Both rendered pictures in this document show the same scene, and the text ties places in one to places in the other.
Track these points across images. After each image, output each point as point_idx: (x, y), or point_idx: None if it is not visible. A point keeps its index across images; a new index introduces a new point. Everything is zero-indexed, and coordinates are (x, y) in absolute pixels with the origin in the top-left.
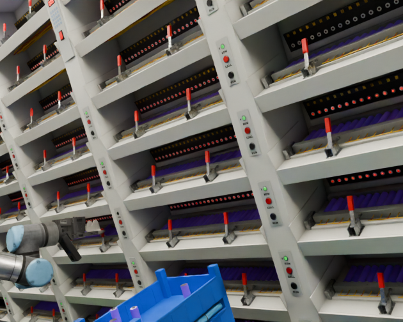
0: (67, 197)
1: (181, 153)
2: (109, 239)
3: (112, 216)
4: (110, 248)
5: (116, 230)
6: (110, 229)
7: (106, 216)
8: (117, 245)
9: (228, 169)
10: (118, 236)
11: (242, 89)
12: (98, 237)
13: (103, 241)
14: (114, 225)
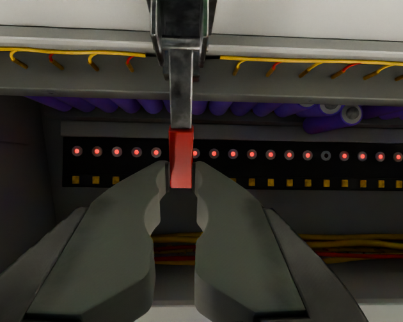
0: None
1: None
2: (222, 82)
3: (287, 158)
4: (132, 12)
5: (237, 105)
6: (302, 115)
7: (327, 162)
8: (68, 26)
9: None
10: (101, 91)
11: None
12: (354, 103)
13: (169, 87)
14: (277, 121)
